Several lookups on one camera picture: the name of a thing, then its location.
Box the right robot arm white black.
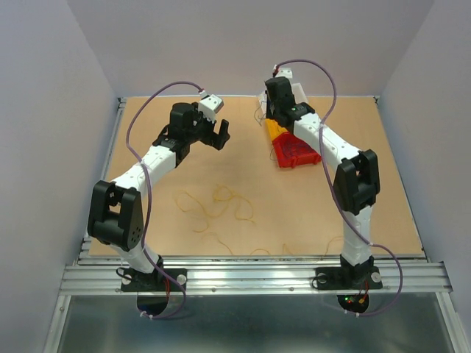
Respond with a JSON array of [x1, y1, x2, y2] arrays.
[[265, 76, 382, 290]]

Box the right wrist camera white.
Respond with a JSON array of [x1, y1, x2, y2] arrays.
[[272, 66, 293, 80]]

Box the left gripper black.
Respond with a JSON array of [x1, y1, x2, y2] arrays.
[[185, 102, 230, 150]]

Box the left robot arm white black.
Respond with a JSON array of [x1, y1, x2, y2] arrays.
[[87, 95, 230, 292]]

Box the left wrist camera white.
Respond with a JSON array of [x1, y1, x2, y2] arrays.
[[198, 93, 224, 124]]

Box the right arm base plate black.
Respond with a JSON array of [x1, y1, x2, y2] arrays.
[[314, 267, 383, 290]]

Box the yellow plastic bin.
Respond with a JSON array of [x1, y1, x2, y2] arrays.
[[264, 118, 288, 141]]

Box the red plastic bin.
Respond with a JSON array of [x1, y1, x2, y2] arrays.
[[272, 132, 322, 168]]

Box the thin coloured wires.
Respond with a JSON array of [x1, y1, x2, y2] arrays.
[[174, 110, 350, 258]]

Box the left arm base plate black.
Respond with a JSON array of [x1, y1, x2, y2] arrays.
[[116, 267, 188, 293]]

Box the aluminium frame rail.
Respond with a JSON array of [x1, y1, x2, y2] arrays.
[[60, 256, 453, 296]]

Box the white plastic bin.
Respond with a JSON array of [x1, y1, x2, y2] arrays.
[[258, 83, 308, 114]]

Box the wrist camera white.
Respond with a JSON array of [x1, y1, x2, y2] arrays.
[[272, 66, 293, 80], [198, 93, 224, 124]]

